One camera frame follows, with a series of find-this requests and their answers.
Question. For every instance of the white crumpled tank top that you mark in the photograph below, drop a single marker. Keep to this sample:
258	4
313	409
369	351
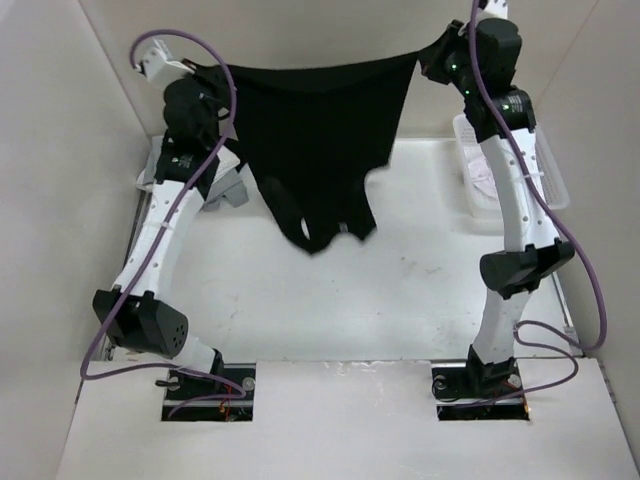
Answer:
482	177

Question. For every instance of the folded grey tank top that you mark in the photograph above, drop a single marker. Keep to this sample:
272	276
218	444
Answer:
229	187

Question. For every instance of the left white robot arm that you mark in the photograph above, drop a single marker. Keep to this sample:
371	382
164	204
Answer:
189	170

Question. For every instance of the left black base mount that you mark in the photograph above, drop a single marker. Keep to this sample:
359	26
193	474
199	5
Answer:
188	398

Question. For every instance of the black tank top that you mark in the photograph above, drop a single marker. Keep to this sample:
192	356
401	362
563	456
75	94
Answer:
311	136

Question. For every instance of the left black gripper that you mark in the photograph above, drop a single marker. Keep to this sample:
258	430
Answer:
215	77

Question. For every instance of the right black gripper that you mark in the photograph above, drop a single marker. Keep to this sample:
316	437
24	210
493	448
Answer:
432	57

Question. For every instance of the white plastic laundry basket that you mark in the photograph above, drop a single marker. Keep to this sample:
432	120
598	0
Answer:
484	208

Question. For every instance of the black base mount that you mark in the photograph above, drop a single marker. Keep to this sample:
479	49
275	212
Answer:
188	398
477	391

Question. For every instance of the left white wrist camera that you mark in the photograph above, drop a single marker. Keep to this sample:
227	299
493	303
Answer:
159	67

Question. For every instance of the folded white tank top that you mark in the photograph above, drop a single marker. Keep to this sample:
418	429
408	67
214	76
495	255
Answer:
228	160

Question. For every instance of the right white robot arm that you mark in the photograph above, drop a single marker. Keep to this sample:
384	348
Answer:
504	124

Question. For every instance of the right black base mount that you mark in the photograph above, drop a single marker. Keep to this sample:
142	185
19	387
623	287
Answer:
477	391

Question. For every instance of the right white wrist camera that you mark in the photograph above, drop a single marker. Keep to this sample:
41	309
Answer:
493	9

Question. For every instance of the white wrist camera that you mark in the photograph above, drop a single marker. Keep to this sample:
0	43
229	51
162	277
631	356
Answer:
493	9
159	67

